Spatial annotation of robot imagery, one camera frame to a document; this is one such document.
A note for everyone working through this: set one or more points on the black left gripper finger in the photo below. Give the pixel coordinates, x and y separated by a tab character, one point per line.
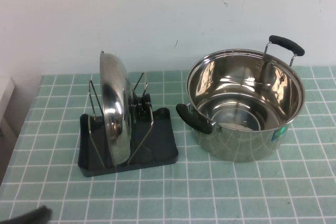
34	213

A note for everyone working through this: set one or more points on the stainless steel pot lid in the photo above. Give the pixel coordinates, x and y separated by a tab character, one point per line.
113	103

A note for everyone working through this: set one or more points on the green checked tablecloth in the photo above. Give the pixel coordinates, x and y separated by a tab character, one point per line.
183	195

